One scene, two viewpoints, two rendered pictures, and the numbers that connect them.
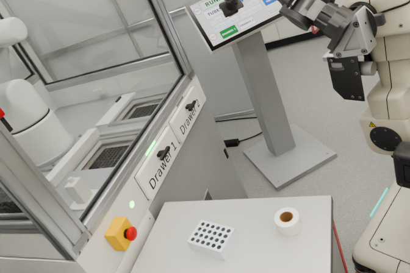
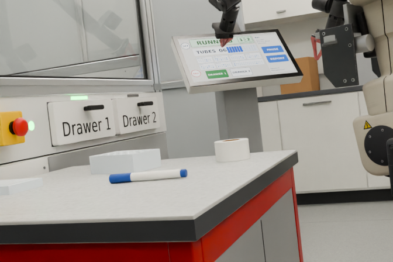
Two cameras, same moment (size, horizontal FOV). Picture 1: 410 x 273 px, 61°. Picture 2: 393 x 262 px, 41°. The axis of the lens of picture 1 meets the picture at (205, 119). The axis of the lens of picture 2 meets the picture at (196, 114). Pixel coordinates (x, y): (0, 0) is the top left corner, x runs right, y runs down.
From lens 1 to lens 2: 0.78 m
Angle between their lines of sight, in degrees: 29
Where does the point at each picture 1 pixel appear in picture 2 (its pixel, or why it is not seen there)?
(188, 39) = not seen: hidden behind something
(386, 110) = (383, 98)
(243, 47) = (231, 106)
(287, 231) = (228, 151)
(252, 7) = (252, 59)
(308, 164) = not seen: outside the picture
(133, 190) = (40, 113)
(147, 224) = (38, 170)
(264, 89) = not seen: hidden behind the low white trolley
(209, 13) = (199, 51)
